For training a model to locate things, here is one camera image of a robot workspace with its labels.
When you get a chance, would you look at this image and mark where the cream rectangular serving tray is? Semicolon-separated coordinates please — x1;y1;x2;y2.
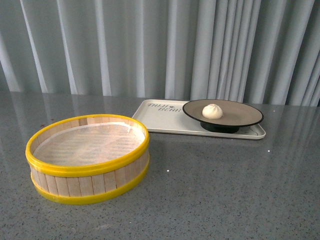
133;99;266;140

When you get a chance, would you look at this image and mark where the yellow rimmed wooden steamer basket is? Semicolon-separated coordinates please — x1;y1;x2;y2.
25;114;150;205

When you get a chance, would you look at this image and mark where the grey pleated curtain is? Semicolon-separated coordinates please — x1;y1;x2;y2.
0;0;320;106

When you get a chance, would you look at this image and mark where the brown plate with black rim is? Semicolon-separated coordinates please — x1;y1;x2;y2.
182;99;264;134

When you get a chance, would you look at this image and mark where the white steamed bun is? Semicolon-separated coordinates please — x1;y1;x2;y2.
202;103;223;120

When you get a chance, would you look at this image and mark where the white gauze steamer liner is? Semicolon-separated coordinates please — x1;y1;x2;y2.
33;122;146;166

